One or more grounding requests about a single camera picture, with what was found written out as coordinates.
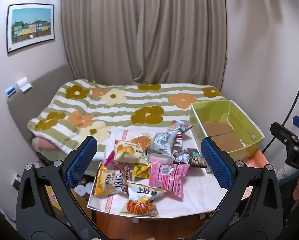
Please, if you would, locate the pink striped snack packet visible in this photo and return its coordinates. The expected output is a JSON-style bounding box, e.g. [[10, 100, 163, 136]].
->
[[149, 159, 190, 198]]

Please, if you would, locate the grey silver snack packet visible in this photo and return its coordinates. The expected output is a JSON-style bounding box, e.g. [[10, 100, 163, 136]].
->
[[147, 131, 178, 156]]

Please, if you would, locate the framed houses picture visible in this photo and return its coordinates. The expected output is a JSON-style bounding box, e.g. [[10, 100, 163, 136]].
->
[[6, 4, 55, 54]]

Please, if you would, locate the pink pillow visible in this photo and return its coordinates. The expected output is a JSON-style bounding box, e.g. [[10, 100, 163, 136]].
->
[[32, 136, 63, 153]]

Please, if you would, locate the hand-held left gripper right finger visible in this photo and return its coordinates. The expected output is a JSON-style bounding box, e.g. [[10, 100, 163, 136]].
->
[[197, 136, 284, 240]]

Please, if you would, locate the white paper roll holder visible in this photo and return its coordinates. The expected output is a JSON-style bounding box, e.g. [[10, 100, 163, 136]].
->
[[16, 77, 33, 92]]

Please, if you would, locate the dark brown snack packet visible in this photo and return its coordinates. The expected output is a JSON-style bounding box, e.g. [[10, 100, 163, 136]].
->
[[173, 148, 208, 168]]

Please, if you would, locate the blue white small item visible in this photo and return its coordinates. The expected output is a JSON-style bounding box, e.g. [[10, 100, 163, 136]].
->
[[5, 85, 18, 98]]

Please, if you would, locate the white orange sticks packet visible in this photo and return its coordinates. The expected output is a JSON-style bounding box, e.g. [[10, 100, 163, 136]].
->
[[119, 182, 166, 218]]

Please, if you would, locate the orange yellow chips packet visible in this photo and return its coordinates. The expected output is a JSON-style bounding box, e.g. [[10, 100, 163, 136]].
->
[[94, 164, 120, 197]]

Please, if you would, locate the beige curtain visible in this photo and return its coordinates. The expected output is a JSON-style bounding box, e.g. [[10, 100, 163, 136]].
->
[[61, 0, 228, 92]]

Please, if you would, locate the red blue white snack packet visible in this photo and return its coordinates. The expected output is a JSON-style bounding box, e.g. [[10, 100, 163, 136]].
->
[[168, 119, 193, 135]]

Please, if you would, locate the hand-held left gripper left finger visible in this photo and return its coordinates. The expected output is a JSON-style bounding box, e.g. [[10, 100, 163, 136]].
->
[[16, 135, 107, 240]]

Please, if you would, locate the yellow bread packet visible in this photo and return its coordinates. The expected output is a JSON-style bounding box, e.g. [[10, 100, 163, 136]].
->
[[114, 139, 150, 166]]

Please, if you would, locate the grey padded headboard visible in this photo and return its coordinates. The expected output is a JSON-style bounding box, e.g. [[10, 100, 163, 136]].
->
[[7, 64, 74, 165]]

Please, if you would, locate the small gold snack packet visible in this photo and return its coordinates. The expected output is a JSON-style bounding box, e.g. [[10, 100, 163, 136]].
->
[[132, 163, 151, 180]]

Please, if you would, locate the round orange cracker packet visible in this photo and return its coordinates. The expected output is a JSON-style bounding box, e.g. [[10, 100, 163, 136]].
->
[[130, 134, 153, 153]]

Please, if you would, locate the pale pink snack packet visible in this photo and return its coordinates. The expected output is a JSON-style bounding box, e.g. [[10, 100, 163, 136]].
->
[[147, 153, 174, 165]]

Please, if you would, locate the floral striped blanket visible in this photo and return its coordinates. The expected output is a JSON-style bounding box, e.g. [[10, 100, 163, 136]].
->
[[27, 79, 223, 155]]

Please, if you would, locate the green cardboard box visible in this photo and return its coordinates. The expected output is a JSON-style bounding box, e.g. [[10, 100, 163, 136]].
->
[[189, 99, 265, 161]]

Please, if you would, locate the brown white striped packet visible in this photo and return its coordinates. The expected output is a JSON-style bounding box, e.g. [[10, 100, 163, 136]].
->
[[112, 164, 130, 196]]

